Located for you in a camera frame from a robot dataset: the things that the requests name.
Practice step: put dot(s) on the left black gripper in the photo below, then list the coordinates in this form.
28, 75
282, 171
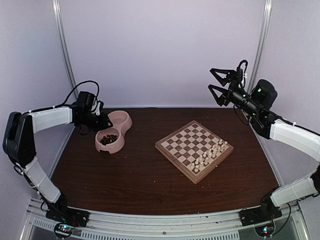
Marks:
103, 124

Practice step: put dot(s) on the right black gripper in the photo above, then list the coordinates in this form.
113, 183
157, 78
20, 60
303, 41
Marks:
224, 99

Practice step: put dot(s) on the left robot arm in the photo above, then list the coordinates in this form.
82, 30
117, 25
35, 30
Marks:
19, 140

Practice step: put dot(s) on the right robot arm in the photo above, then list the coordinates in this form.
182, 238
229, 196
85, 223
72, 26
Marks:
270, 126

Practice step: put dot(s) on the pile of dark chess pieces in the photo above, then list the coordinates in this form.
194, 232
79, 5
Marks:
108, 139

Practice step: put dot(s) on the wooden chess board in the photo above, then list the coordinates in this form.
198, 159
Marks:
187, 143

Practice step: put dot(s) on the white chess pieces group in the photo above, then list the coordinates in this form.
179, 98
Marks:
211, 157

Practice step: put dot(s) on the left circuit board with LEDs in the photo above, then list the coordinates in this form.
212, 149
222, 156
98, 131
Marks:
63, 229

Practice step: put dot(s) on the circuit board with leds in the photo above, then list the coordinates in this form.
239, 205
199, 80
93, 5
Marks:
265, 230
63, 229

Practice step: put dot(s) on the right circuit board with LEDs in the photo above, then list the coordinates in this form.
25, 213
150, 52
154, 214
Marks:
265, 230

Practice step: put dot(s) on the pink double pet bowl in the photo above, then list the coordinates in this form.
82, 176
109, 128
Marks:
122, 122

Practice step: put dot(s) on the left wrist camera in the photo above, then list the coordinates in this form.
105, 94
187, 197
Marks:
97, 107

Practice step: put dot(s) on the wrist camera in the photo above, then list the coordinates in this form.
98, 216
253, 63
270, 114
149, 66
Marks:
241, 74
97, 107

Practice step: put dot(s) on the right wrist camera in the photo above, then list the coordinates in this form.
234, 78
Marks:
241, 74

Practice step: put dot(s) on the right aluminium frame post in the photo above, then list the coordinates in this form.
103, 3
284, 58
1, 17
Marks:
264, 30

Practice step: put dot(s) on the aluminium frame post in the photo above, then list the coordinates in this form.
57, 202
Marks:
264, 30
63, 43

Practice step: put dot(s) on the left aluminium frame post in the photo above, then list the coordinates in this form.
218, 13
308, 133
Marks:
63, 43

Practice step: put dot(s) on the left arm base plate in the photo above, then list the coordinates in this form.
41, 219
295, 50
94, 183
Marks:
73, 217

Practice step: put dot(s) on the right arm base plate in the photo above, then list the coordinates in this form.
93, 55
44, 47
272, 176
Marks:
256, 215

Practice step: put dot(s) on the front aluminium rail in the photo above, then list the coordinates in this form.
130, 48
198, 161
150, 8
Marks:
206, 226

